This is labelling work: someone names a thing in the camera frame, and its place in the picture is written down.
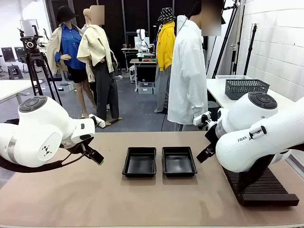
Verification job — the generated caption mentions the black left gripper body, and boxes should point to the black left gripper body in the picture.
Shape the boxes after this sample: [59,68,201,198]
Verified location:
[61,135,95,153]

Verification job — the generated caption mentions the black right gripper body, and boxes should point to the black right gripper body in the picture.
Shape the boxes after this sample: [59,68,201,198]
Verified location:
[204,123,221,150]

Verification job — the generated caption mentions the black leaning stand poles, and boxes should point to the black leaning stand poles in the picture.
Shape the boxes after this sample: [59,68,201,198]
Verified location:
[211,0,246,79]

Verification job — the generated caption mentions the black camera tripod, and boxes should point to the black camera tripod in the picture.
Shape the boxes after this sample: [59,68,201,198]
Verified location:
[17,25,63,107]

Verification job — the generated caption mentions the dark grey plastic stool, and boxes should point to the dark grey plastic stool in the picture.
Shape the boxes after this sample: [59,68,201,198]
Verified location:
[208,101,219,122]

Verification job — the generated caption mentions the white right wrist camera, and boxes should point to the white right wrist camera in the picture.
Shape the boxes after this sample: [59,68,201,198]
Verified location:
[193,111,211,126]

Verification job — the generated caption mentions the black mannequin hat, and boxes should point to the black mannequin hat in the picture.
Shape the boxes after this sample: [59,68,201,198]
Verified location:
[56,6,79,23]

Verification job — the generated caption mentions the black step stool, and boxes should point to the black step stool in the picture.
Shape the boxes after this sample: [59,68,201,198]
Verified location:
[7,64,24,80]

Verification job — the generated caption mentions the person in white shirt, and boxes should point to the person in white shirt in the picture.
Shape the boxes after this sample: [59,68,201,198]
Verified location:
[167,0,224,132]

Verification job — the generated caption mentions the patterned bucket hat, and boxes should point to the patterned bucket hat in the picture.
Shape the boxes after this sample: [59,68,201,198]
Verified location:
[157,7,177,22]

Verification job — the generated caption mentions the clear floor storage box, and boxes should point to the clear floor storage box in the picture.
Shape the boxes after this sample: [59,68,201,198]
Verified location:
[137,82,155,95]

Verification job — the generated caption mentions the white table with basket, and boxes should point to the white table with basket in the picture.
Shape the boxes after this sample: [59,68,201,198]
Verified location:
[206,78,297,119]

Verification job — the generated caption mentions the thin black light stand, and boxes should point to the thin black light stand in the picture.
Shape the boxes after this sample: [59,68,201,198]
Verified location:
[243,23,259,76]

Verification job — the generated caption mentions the mannequin with cream jacket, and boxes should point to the mannequin with cream jacket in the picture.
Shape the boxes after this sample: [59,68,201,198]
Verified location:
[76,4,123,126]

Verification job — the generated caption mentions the mannequin with yellow hoodie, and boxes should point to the mannequin with yellow hoodie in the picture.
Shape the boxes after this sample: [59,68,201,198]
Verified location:
[153,7,178,114]

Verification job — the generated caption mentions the black ESD tray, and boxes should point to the black ESD tray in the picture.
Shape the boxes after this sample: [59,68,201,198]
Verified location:
[161,146,198,178]
[122,146,157,178]

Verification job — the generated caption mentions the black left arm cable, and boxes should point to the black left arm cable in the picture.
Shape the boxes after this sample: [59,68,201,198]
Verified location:
[0,140,89,173]

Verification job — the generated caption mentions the background work table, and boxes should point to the background work table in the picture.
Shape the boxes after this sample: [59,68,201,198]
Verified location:
[129,58,158,92]

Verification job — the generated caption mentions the clear plastic bin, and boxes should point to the clear plastic bin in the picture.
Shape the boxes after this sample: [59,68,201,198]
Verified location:
[215,75,252,80]

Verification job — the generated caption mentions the grey plastic basket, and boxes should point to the grey plastic basket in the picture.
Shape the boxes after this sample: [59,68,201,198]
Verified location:
[225,79,271,101]

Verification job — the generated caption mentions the white empty side table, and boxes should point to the white empty side table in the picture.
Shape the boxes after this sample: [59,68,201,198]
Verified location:
[0,79,43,105]

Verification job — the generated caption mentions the mannequin with blue shirt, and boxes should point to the mannequin with blue shirt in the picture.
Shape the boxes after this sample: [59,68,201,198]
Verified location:
[46,6,95,119]

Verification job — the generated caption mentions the black slotted board rack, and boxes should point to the black slotted board rack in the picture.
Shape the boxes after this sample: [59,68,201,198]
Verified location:
[222,154,300,207]

